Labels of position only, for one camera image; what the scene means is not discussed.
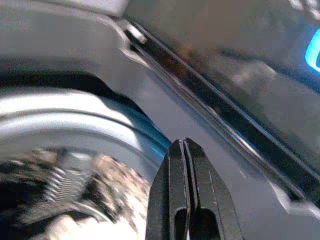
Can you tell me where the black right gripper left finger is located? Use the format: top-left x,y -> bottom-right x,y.
145,138 -> 189,240

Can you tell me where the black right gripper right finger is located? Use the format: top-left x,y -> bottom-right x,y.
184,137 -> 244,240

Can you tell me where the grey front-load washing machine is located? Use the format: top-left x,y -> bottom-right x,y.
0,0 -> 320,240

